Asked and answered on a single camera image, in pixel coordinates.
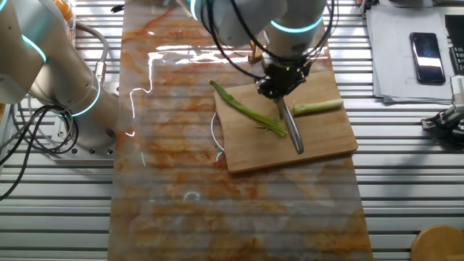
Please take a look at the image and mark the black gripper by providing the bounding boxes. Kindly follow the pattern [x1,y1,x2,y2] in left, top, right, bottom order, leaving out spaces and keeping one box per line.
[255,61,312,101]

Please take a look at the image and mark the green scallion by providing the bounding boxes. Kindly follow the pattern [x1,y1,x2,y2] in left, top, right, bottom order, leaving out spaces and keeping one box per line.
[209,80,289,138]

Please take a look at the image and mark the steel cleaver knife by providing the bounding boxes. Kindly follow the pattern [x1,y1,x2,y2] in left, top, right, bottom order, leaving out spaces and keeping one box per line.
[273,96,305,155]

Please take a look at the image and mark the pale cut scallion stem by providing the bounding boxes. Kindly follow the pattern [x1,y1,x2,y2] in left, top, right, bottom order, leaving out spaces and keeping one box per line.
[291,98,344,117]

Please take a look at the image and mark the wooden cutting board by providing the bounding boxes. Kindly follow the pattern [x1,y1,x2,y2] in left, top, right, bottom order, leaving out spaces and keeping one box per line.
[210,70,359,174]

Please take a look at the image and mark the white paper sheets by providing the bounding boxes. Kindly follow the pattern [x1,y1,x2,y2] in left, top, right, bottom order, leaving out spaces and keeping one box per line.
[365,3,457,104]

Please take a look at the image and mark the orange marble pattern mat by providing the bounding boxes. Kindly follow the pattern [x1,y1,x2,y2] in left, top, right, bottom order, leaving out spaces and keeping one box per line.
[107,0,374,261]

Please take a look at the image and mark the black smartphone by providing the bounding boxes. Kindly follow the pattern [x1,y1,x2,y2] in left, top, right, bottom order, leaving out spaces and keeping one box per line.
[410,31,447,85]

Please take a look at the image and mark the black keyboard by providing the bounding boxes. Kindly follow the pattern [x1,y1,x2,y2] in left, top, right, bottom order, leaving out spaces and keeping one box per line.
[448,45,464,77]

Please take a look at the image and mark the clear plastic fruit box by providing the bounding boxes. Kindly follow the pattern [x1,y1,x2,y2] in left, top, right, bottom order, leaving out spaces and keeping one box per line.
[50,0,77,46]

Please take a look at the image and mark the wooden mug tree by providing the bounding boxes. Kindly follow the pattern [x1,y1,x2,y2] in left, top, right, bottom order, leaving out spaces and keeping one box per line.
[410,224,464,261]

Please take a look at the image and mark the orange fruit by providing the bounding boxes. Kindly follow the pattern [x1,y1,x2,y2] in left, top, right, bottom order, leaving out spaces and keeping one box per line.
[52,0,73,21]

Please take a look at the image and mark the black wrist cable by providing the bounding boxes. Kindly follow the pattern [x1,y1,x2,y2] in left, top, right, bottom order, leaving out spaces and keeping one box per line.
[201,0,339,81]

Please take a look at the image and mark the grey flexible hose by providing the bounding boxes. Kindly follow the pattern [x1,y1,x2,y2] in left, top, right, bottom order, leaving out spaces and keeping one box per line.
[75,22,109,85]

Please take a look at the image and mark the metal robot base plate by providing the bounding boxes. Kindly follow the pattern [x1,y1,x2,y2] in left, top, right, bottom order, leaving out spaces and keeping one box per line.
[49,115,117,167]

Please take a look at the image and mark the black base cable bundle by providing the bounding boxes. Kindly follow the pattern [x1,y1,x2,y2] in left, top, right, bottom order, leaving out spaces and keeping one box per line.
[0,103,80,202]

